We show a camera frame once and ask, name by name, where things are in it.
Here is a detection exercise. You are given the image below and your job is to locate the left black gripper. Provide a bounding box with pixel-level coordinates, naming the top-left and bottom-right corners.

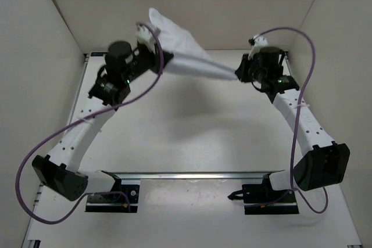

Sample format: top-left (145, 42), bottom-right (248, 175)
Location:
top-left (130, 36), bottom-right (176, 76)

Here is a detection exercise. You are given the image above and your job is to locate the white skirt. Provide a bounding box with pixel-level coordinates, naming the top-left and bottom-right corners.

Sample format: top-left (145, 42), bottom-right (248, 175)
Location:
top-left (148, 8), bottom-right (237, 81)

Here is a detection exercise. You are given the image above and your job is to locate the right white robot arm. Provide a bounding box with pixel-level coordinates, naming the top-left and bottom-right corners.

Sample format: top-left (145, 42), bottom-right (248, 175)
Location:
top-left (228, 46), bottom-right (350, 206)

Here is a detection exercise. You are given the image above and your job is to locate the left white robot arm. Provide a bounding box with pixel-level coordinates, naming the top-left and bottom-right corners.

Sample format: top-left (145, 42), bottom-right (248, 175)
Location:
top-left (31, 41), bottom-right (174, 202)

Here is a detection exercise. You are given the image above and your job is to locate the left blue label sticker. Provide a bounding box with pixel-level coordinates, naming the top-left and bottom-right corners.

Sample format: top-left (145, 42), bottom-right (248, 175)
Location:
top-left (90, 52), bottom-right (106, 57)

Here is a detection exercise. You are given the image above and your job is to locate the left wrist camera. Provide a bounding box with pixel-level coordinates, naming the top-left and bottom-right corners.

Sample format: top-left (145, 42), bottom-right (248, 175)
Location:
top-left (136, 23), bottom-right (160, 53)

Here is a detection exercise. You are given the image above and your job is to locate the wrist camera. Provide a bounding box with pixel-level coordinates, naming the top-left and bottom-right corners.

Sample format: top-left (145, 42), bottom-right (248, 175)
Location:
top-left (248, 34), bottom-right (268, 59)
top-left (136, 23), bottom-right (160, 53)

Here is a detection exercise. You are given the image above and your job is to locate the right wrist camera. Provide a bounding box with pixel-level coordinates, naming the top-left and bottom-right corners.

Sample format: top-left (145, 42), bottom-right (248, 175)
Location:
top-left (248, 34), bottom-right (268, 59)

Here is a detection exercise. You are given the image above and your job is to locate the aluminium rail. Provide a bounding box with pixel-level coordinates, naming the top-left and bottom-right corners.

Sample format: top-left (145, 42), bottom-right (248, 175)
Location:
top-left (112, 171), bottom-right (271, 180)

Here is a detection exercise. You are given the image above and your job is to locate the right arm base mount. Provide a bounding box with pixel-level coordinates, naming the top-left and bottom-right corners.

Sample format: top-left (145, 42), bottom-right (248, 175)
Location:
top-left (227, 183), bottom-right (299, 215)

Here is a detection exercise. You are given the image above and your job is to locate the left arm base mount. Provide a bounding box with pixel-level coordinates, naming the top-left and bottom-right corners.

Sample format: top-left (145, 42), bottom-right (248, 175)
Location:
top-left (85, 183), bottom-right (140, 213)

